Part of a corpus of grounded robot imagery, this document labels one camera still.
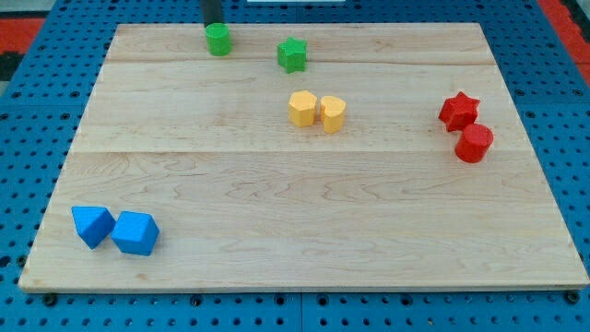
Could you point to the red star block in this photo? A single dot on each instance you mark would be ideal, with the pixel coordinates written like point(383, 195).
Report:
point(459, 111)

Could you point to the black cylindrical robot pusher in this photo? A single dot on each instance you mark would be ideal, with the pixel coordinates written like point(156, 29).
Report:
point(212, 12)

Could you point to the yellow heart block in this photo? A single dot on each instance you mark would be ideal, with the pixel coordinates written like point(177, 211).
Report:
point(332, 113)

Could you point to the green cylinder block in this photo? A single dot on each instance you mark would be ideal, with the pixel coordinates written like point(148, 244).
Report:
point(218, 39)

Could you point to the blue triangle block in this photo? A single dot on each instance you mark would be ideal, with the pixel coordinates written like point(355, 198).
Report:
point(93, 224)

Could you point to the light wooden board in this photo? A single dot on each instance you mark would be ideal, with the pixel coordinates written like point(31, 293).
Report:
point(245, 201)

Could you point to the red cylinder block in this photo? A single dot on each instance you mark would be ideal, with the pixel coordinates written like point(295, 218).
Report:
point(474, 143)

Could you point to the green star block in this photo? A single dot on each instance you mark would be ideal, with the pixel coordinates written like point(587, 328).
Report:
point(292, 55)

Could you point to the yellow hexagon block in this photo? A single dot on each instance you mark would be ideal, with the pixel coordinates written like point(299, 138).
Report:
point(302, 108)

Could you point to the blue cube block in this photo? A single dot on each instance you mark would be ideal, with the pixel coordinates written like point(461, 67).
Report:
point(135, 233)

